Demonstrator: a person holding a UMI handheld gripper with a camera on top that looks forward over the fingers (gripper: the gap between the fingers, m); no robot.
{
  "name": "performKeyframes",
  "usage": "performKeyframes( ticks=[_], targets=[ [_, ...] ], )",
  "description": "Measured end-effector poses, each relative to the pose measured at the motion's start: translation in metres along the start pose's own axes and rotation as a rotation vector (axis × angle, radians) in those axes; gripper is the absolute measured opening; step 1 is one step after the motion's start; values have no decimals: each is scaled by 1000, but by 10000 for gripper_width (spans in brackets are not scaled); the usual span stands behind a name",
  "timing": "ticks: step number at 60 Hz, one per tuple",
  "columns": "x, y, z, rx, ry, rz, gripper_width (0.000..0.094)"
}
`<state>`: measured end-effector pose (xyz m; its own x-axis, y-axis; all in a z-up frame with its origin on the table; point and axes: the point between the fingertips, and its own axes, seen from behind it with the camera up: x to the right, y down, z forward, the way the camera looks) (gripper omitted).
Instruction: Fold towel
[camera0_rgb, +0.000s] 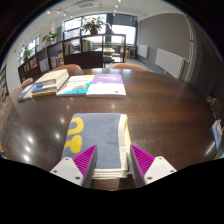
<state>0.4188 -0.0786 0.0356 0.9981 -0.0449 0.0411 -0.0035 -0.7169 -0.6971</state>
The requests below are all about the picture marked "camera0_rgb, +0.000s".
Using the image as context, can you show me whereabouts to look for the purple and white book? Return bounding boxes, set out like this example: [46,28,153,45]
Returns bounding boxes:
[85,73,127,99]

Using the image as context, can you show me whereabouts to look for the ceiling air conditioner unit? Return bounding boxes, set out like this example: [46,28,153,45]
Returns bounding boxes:
[74,0,98,9]

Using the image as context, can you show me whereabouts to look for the illustrated cyan book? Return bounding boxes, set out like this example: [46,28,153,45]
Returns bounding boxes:
[56,74,95,97]

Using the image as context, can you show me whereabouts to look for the blue and red book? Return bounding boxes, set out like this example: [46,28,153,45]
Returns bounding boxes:
[210,119,224,152]

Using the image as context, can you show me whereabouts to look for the large potted plant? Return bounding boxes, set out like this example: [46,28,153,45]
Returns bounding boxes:
[80,14,108,36]

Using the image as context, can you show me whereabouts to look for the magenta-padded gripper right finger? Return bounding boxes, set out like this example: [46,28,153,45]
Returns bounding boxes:
[128,144,178,189]

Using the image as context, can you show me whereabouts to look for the small potted plant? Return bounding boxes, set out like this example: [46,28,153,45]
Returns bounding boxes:
[20,45,34,63]

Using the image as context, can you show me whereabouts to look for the dark low shelf unit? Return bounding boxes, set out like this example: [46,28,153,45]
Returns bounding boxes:
[17,33,128,84]

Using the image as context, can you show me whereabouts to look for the small white radiator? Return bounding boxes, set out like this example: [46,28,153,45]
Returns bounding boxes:
[136,43,150,60]

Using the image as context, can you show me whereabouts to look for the large white radiator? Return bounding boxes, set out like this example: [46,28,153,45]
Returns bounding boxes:
[154,48,186,80]

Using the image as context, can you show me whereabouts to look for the stack of white books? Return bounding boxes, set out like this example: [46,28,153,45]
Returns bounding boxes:
[31,68,70,99]

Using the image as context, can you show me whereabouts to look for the tall wall bookshelf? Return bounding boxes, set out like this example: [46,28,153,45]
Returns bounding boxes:
[0,66,9,101]

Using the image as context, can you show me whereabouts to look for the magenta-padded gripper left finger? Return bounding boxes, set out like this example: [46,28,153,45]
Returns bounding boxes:
[49,144,99,189]

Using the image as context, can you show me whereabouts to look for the ceiling spot lights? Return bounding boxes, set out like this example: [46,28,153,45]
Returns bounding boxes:
[46,1,123,18]

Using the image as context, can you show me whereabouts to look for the grey towel with yellow print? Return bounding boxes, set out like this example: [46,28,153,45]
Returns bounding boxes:
[60,112,133,181]

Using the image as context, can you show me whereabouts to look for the medium potted plant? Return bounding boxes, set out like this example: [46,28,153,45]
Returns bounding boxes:
[41,31,60,46]

